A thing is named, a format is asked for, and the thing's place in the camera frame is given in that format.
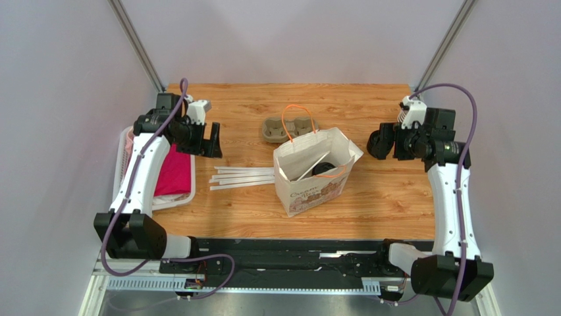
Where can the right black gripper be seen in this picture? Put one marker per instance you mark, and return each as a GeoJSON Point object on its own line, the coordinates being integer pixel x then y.
{"type": "Point", "coordinates": [395, 143]}

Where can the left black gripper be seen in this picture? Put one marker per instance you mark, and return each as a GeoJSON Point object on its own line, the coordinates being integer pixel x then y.
{"type": "Point", "coordinates": [203, 147]}

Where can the black plastic cup lid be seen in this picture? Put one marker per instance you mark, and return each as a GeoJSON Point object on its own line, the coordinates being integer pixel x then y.
{"type": "Point", "coordinates": [322, 168]}

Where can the single white straw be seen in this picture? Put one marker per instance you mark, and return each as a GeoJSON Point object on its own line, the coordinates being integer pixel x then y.
{"type": "Point", "coordinates": [309, 170]}

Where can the white paper takeout bag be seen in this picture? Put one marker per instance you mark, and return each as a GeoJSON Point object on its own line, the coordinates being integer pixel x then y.
{"type": "Point", "coordinates": [294, 157]}

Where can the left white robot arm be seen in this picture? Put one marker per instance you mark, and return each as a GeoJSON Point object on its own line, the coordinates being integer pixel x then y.
{"type": "Point", "coordinates": [127, 230]}

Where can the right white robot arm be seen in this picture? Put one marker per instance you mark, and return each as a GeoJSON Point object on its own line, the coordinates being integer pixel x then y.
{"type": "Point", "coordinates": [454, 269]}

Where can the stack of paper cups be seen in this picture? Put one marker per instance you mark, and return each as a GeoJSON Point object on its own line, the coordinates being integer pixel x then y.
{"type": "Point", "coordinates": [401, 116]}

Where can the stack of black lids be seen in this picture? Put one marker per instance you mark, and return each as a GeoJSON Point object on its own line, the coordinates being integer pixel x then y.
{"type": "Point", "coordinates": [373, 145]}

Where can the bundle of wrapped straws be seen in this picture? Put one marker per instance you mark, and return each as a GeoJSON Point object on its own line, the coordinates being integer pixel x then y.
{"type": "Point", "coordinates": [241, 177]}

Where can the pink folded cloth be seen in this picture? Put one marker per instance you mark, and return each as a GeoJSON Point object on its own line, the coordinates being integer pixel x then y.
{"type": "Point", "coordinates": [175, 174]}

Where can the white plastic basket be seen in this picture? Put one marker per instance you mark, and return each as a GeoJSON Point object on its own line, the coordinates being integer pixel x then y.
{"type": "Point", "coordinates": [159, 202]}

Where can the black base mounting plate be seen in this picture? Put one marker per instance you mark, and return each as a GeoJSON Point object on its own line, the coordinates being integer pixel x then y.
{"type": "Point", "coordinates": [288, 264]}

